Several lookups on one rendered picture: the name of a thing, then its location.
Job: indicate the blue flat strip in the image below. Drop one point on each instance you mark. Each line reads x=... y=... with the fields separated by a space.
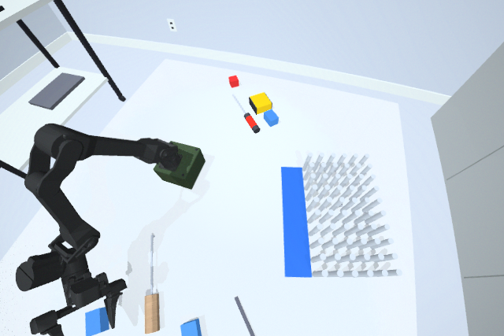
x=295 y=233

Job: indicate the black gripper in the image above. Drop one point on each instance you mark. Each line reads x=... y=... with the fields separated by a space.
x=47 y=322

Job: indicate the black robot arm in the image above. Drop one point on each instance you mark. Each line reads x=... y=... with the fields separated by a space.
x=67 y=146

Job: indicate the red and black screwdriver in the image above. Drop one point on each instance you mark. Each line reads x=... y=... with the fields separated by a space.
x=249 y=119

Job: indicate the small red cube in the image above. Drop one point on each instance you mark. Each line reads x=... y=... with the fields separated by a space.
x=233 y=81

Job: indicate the blue rectangular block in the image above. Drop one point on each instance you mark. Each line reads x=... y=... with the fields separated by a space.
x=96 y=321
x=271 y=118
x=191 y=328

